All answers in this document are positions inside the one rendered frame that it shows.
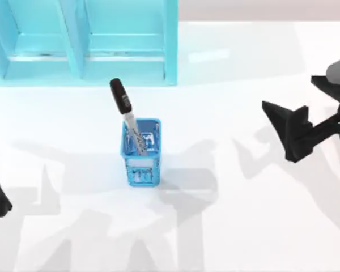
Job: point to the blue mesh pen holder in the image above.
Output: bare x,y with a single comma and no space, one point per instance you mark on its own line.
140,173

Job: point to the black marker pen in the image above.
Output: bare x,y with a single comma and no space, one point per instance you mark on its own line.
121,97

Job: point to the light blue rack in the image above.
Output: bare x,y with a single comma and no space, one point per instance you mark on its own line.
73,34

